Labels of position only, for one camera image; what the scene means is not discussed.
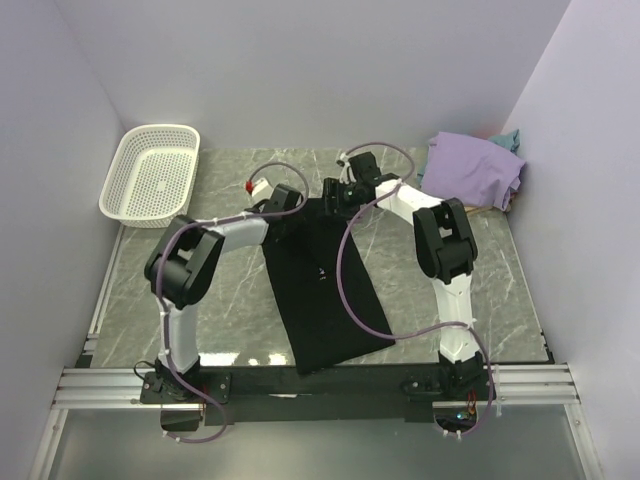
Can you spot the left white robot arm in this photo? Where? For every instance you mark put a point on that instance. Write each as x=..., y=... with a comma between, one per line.
x=182, y=265

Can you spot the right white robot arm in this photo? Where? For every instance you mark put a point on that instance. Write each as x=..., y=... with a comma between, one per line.
x=444, y=243

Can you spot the black floral t shirt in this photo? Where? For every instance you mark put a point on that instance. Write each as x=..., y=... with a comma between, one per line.
x=302, y=272

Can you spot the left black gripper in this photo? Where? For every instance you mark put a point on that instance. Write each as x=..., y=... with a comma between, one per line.
x=295, y=219

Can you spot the aluminium rail frame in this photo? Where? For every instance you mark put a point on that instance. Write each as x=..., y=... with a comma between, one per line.
x=97, y=428

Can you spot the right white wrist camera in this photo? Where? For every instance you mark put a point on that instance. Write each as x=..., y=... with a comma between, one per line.
x=345, y=176

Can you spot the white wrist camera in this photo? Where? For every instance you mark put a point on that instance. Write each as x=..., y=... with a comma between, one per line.
x=260, y=189
x=345, y=176

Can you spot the folded lavender t shirt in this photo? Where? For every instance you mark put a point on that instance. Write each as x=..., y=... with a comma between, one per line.
x=473, y=170

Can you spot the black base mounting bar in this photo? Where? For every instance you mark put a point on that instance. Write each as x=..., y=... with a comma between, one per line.
x=217, y=395

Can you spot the teal folded garment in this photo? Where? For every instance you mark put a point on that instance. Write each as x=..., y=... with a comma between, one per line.
x=509, y=141

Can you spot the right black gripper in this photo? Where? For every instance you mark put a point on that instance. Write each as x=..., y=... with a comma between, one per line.
x=333, y=188

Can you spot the tan folded garment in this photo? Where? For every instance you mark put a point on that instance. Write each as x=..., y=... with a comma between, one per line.
x=476, y=210

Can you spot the white perforated plastic basket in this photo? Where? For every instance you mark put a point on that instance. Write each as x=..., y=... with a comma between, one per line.
x=151, y=177

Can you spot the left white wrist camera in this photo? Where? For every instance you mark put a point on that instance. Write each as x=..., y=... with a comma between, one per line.
x=260, y=189

